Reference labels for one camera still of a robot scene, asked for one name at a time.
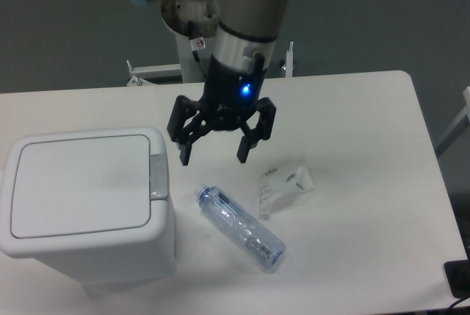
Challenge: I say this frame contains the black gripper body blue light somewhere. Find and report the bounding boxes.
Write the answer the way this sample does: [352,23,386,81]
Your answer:
[199,53,265,131]

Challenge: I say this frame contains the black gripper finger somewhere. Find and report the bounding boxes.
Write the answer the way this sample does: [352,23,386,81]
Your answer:
[236,98,276,164]
[167,95,217,166]

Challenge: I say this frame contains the white push-button trash can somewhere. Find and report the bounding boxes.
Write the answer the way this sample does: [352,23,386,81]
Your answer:
[1,126,176,284]

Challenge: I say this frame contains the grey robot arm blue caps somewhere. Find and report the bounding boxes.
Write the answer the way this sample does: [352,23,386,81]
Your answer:
[132,0,289,164]

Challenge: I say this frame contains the crumpled white plastic wrapper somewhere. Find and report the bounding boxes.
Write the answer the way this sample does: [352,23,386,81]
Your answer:
[258,163,314,220]

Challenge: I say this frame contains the crushed clear plastic bottle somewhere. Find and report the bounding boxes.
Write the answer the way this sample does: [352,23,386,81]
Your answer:
[194,184,287,273]

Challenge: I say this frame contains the black device at table edge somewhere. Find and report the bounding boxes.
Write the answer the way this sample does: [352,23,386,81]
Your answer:
[443,189,470,311]

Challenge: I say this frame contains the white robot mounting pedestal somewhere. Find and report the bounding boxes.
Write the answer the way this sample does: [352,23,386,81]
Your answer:
[161,0,220,83]

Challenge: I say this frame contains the white frame at right edge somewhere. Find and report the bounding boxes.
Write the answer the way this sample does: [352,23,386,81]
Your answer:
[434,87,469,157]

